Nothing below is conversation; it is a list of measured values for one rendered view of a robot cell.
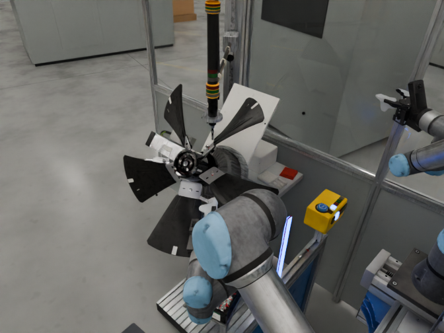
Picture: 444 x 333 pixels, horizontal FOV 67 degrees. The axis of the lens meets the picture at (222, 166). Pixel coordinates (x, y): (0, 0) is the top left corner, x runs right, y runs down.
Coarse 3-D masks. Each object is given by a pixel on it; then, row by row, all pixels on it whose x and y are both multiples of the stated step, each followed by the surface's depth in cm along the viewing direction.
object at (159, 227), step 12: (180, 204) 132; (192, 204) 133; (168, 216) 131; (180, 216) 132; (192, 216) 133; (156, 228) 131; (168, 228) 131; (180, 228) 131; (156, 240) 131; (168, 240) 131; (180, 240) 131; (168, 252) 130; (180, 252) 130
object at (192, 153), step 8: (184, 152) 131; (192, 152) 129; (200, 152) 141; (176, 160) 132; (184, 160) 131; (192, 160) 129; (200, 160) 129; (208, 160) 138; (216, 160) 138; (176, 168) 132; (184, 168) 130; (192, 168) 128; (200, 168) 129; (208, 168) 136; (184, 176) 128; (192, 176) 128
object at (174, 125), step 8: (176, 88) 142; (176, 96) 142; (168, 104) 149; (176, 104) 142; (176, 112) 142; (168, 120) 153; (176, 120) 143; (176, 128) 146; (184, 128) 136; (184, 136) 137
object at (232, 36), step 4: (228, 32) 161; (232, 32) 161; (236, 32) 161; (224, 36) 156; (228, 36) 155; (232, 36) 155; (236, 36) 156; (224, 40) 157; (228, 40) 156; (232, 40) 156; (236, 40) 156; (224, 44) 158; (232, 44) 157; (236, 44) 157; (224, 48) 159; (232, 48) 158; (236, 48) 158
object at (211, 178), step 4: (212, 168) 133; (216, 168) 133; (204, 172) 130; (208, 172) 131; (216, 172) 131; (220, 172) 132; (200, 176) 128; (204, 176) 129; (208, 176) 129; (212, 176) 129; (216, 176) 130; (204, 180) 127; (208, 180) 127; (212, 180) 128
